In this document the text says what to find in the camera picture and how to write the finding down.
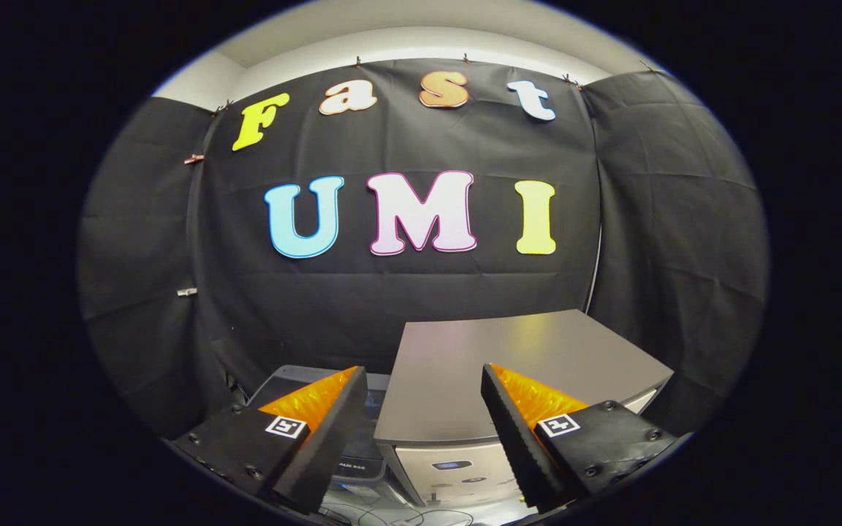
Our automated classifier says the grey beige cabinet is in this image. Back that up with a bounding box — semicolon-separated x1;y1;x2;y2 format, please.
373;309;675;509

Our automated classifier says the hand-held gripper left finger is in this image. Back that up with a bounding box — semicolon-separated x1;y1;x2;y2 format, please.
172;365;369;516

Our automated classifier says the black backdrop cloth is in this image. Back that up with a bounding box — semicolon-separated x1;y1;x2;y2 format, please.
77;58;769;439

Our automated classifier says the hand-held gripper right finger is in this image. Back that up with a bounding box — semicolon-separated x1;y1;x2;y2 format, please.
481;363;678;512

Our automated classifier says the black washing machine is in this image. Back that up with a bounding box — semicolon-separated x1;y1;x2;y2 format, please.
244;364;394;516

